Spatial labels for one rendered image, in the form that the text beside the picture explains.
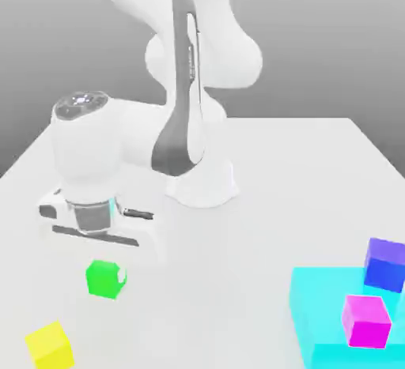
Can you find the small green cube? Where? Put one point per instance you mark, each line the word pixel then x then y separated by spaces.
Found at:
pixel 101 279

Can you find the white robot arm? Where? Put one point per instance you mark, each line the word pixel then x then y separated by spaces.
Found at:
pixel 91 141

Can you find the small blue cube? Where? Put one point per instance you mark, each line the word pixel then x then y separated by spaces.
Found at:
pixel 384 271

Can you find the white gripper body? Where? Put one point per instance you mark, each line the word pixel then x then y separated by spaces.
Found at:
pixel 145 236

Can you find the large cyan box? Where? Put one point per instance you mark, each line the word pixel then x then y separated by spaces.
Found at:
pixel 319 305

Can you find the small magenta cube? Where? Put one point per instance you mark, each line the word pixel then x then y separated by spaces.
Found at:
pixel 367 323

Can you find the small yellow cube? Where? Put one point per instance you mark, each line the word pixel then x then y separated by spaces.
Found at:
pixel 49 345

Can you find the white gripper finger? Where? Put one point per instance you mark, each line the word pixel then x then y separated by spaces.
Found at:
pixel 122 275

